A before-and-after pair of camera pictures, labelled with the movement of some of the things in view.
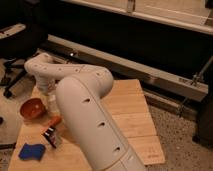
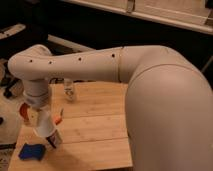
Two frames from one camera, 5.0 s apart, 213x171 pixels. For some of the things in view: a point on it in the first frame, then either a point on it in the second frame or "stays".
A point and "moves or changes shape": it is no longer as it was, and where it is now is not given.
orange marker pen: (54, 121) stays
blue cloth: (32, 151) stays
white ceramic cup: (52, 104) moves or changes shape
